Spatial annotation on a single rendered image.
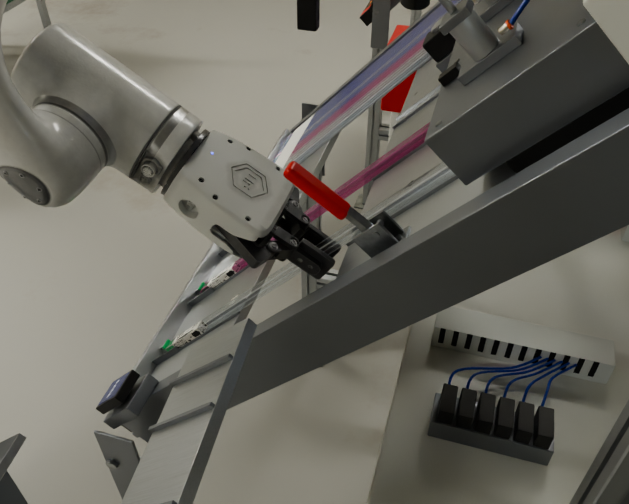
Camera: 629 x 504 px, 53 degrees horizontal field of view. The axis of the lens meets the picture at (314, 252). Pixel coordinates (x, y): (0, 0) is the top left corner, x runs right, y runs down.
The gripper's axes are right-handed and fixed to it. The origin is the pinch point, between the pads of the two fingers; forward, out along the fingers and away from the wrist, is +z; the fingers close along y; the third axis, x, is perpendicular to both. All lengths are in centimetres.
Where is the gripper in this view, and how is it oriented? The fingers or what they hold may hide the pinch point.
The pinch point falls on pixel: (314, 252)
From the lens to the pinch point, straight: 63.1
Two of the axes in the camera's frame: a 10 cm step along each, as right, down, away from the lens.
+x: -5.1, 5.2, 6.8
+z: 8.1, 5.6, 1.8
